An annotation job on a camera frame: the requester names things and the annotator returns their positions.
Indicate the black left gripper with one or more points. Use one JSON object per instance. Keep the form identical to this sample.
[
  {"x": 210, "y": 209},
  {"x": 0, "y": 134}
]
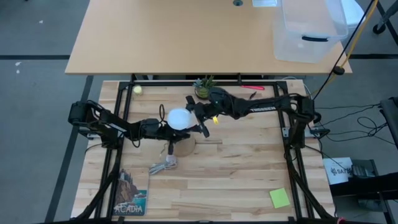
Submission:
[{"x": 158, "y": 130}]

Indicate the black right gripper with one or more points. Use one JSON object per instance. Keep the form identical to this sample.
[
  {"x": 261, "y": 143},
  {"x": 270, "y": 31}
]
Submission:
[{"x": 208, "y": 110}]

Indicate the white lightbulb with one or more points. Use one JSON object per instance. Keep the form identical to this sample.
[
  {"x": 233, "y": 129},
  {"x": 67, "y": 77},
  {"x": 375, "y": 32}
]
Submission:
[{"x": 180, "y": 118}]

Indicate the wooden base table lamp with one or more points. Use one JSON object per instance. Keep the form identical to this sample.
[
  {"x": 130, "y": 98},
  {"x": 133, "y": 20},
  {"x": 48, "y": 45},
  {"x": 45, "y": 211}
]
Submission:
[{"x": 186, "y": 147}]

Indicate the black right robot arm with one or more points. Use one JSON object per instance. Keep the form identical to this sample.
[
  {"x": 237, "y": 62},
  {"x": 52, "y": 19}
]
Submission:
[{"x": 264, "y": 107}]

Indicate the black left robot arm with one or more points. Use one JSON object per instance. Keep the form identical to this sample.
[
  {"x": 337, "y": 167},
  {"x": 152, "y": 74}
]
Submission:
[{"x": 109, "y": 124}]

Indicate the potted succulent plant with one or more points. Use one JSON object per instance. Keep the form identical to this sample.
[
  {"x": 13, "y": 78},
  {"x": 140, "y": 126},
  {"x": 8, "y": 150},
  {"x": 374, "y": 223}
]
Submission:
[{"x": 203, "y": 87}]

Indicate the purple pen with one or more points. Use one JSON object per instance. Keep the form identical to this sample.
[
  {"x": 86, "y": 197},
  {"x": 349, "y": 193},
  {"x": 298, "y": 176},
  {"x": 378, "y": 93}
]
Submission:
[{"x": 253, "y": 94}]

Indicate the pink pen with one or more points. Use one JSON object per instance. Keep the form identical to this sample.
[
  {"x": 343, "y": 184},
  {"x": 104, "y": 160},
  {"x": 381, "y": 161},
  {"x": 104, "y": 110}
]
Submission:
[{"x": 252, "y": 87}]

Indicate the Acadia picture postcard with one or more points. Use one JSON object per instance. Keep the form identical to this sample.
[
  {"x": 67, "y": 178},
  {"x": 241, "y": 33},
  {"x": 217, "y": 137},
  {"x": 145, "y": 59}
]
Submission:
[{"x": 130, "y": 193}]

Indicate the light wooden desk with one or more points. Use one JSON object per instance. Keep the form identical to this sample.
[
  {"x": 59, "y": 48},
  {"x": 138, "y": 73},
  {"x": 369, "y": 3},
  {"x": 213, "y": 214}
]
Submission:
[{"x": 171, "y": 37}]

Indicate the silver metal mounting plate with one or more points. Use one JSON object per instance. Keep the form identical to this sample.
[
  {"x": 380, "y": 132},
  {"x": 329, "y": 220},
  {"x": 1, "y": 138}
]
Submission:
[{"x": 287, "y": 132}]

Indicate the green sticky note pad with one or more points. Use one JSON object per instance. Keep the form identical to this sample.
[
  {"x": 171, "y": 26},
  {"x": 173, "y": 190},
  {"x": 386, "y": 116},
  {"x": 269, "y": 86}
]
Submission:
[{"x": 279, "y": 198}]

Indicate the white card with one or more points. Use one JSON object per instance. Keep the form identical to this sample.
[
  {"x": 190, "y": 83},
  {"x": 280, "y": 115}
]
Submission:
[{"x": 264, "y": 2}]

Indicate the clear plastic storage bin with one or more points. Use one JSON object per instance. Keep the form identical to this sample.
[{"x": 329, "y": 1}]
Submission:
[{"x": 308, "y": 31}]

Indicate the white paper sign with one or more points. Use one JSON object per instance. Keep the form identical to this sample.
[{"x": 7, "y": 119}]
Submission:
[{"x": 337, "y": 170}]

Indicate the black shelf unit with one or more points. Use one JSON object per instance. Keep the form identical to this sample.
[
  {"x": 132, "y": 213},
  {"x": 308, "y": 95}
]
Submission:
[{"x": 363, "y": 186}]

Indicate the white round stool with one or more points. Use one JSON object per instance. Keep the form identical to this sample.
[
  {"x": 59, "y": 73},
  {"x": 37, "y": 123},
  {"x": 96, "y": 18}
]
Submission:
[{"x": 354, "y": 12}]

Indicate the black chair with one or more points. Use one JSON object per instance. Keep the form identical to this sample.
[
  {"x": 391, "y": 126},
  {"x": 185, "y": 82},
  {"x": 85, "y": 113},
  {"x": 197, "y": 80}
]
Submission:
[{"x": 390, "y": 121}]

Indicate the black caster leg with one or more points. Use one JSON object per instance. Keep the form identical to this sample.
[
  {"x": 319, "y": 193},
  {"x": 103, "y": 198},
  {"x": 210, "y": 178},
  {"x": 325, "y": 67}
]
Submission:
[{"x": 379, "y": 28}]

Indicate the black aluminium table frame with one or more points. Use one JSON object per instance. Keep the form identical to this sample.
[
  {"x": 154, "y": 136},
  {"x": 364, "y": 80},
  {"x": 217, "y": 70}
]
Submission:
[{"x": 168, "y": 83}]

